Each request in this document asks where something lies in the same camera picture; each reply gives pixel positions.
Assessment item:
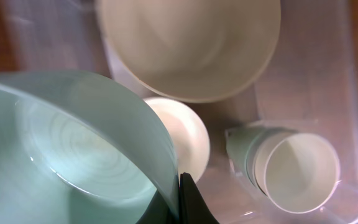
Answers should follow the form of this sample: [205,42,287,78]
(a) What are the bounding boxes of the cream plastic cup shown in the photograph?
[254,132,341,214]

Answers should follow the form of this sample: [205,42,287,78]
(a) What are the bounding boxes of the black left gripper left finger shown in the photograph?
[136,191,170,224]

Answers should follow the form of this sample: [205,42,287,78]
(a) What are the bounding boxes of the white small bowl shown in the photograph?
[144,97,211,182]

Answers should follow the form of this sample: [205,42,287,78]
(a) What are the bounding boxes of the cream large bowl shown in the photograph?
[95,0,281,103]

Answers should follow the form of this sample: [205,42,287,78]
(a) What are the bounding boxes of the mint green plastic cup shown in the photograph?
[226,126,255,175]

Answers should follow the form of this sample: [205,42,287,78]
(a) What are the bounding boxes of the mint small bowl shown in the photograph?
[0,71,180,223]

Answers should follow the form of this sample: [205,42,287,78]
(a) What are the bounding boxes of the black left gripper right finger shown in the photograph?
[180,172,219,224]

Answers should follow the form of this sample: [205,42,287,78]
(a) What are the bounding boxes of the clear plastic storage container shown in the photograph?
[2,0,358,223]

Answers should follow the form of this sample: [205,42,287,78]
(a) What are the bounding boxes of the grey plastic cup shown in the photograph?
[244,126,298,188]

